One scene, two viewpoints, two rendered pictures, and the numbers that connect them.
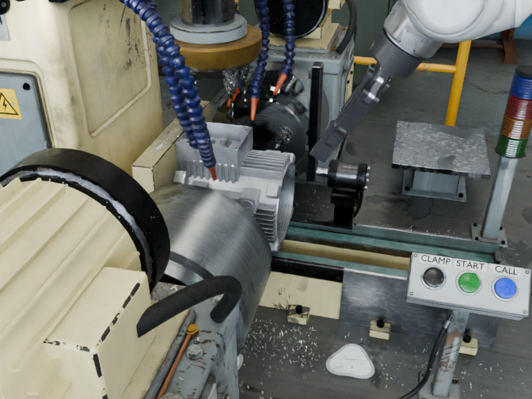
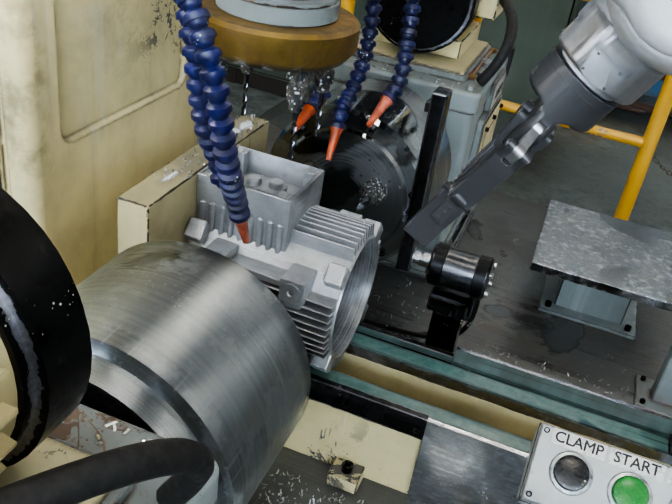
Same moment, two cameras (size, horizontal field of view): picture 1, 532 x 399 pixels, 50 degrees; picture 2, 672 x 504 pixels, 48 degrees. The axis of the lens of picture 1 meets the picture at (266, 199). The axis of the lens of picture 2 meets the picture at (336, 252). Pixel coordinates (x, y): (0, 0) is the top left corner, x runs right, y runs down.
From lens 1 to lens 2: 0.18 m
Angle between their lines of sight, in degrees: 2
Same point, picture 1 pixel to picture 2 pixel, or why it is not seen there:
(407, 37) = (596, 63)
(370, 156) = (502, 245)
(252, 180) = (307, 254)
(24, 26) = not seen: outside the picture
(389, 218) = (513, 345)
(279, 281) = (324, 418)
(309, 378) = not seen: outside the picture
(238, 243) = (253, 358)
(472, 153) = (655, 269)
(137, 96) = (158, 94)
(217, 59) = (279, 51)
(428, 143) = (591, 242)
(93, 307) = not seen: outside the picture
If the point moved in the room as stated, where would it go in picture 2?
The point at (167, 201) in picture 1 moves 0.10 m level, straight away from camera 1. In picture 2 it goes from (151, 266) to (163, 211)
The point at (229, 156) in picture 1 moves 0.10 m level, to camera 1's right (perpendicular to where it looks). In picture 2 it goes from (278, 210) to (365, 225)
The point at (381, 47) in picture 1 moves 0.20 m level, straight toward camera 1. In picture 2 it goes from (549, 73) to (525, 155)
